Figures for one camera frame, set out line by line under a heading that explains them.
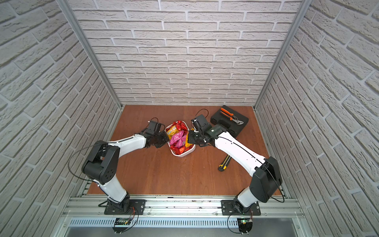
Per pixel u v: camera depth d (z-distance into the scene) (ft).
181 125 3.10
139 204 2.45
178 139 2.96
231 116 3.42
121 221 2.38
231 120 3.36
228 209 2.40
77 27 2.50
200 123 1.99
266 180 1.37
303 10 2.29
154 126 2.49
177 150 2.85
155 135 2.58
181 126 3.10
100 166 1.56
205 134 1.95
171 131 3.11
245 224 2.31
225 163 2.89
